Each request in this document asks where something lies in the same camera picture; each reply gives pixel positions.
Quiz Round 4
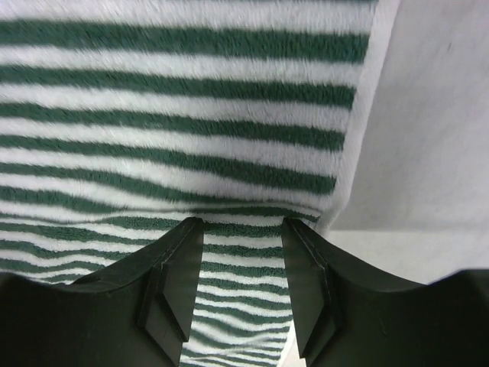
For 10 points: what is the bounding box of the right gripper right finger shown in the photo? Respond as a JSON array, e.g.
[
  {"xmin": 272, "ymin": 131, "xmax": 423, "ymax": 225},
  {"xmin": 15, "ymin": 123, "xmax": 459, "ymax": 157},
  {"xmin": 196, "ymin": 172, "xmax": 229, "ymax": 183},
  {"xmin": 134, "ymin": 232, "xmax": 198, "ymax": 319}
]
[{"xmin": 281, "ymin": 218, "xmax": 421, "ymax": 366}]

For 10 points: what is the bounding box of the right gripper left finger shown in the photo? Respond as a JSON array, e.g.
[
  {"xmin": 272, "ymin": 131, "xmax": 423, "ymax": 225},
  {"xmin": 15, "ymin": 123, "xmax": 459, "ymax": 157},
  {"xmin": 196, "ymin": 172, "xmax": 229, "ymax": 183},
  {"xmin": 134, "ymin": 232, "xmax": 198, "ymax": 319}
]
[{"xmin": 74, "ymin": 218, "xmax": 203, "ymax": 366}]

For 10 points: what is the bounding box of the green white striped towel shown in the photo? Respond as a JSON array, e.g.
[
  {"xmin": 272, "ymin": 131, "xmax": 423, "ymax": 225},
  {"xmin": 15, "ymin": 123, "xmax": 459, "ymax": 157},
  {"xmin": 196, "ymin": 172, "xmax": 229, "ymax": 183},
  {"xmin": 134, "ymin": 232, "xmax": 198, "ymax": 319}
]
[{"xmin": 1, "ymin": 1, "xmax": 399, "ymax": 366}]

